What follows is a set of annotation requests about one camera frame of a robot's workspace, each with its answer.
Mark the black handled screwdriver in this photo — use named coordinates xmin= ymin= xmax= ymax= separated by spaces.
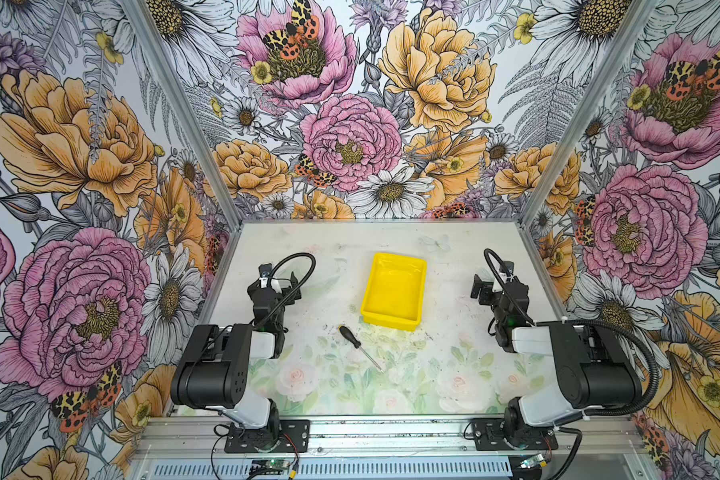
xmin=338 ymin=325 xmax=382 ymax=371

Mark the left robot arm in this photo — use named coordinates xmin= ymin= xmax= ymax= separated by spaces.
xmin=170 ymin=276 xmax=301 ymax=439

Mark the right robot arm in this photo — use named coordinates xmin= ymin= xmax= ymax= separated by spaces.
xmin=470 ymin=275 xmax=643 ymax=449

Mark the yellow plastic bin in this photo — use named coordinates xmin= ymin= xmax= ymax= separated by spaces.
xmin=360 ymin=252 xmax=427 ymax=332

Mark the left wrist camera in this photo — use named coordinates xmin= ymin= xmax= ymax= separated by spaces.
xmin=258 ymin=263 xmax=290 ymax=286

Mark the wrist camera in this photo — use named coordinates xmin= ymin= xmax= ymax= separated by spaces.
xmin=491 ymin=259 xmax=514 ymax=282
xmin=258 ymin=263 xmax=290 ymax=286

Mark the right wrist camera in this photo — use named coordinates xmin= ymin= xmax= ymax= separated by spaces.
xmin=491 ymin=259 xmax=514 ymax=282

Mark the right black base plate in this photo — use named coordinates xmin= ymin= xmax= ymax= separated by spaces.
xmin=464 ymin=418 xmax=558 ymax=451

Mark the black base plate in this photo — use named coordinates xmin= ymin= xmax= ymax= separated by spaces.
xmin=464 ymin=418 xmax=558 ymax=451
xmin=223 ymin=420 xmax=311 ymax=454

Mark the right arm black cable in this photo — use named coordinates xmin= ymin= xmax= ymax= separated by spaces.
xmin=483 ymin=247 xmax=661 ymax=418

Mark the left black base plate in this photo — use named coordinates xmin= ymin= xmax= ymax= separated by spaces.
xmin=223 ymin=420 xmax=311 ymax=454

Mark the aluminium front rail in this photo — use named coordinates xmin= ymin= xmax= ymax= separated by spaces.
xmin=128 ymin=414 xmax=661 ymax=479

